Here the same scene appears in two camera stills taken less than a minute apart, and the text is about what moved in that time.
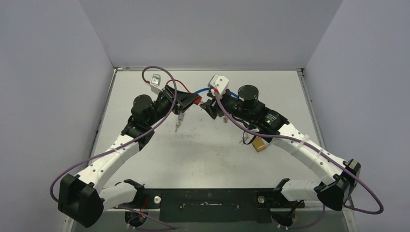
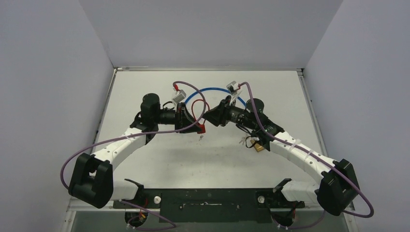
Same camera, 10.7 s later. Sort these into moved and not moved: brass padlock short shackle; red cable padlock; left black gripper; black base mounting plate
Moved: red cable padlock; left black gripper
Not moved: black base mounting plate; brass padlock short shackle
